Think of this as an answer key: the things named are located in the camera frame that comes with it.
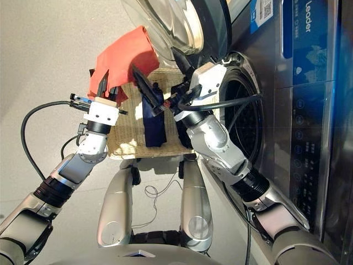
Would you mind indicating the red cloth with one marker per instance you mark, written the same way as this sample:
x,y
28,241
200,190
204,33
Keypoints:
x,y
124,55

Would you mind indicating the navy blue cloth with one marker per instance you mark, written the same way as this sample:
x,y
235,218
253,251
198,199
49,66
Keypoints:
x,y
154,129

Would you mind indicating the black cloth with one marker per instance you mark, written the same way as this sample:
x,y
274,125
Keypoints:
x,y
184,138

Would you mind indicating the pale woven basket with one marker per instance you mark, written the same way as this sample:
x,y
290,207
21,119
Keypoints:
x,y
129,129

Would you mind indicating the round washing machine door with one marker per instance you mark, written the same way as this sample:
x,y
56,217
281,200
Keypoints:
x,y
215,27

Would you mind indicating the blue QR code label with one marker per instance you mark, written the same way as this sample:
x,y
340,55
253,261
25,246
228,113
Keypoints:
x,y
262,16

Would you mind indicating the silver robot leg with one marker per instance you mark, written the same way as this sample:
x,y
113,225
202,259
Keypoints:
x,y
195,209
115,209

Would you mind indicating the blue Leader brand sticker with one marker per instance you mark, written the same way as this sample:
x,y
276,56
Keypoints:
x,y
311,49

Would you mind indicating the grey robot torso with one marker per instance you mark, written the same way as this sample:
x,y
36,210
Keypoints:
x,y
138,256

